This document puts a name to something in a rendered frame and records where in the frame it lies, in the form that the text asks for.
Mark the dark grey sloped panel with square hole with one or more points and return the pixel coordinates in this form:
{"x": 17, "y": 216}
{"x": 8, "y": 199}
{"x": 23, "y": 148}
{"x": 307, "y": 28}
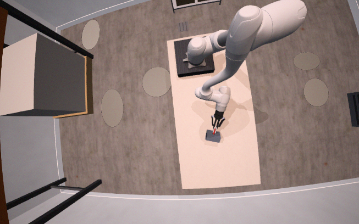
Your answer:
{"x": 213, "y": 137}

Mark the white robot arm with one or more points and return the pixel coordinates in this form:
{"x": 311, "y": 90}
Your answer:
{"x": 249, "y": 29}

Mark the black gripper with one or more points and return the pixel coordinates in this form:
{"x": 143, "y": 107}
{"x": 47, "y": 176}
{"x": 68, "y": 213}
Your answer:
{"x": 218, "y": 115}

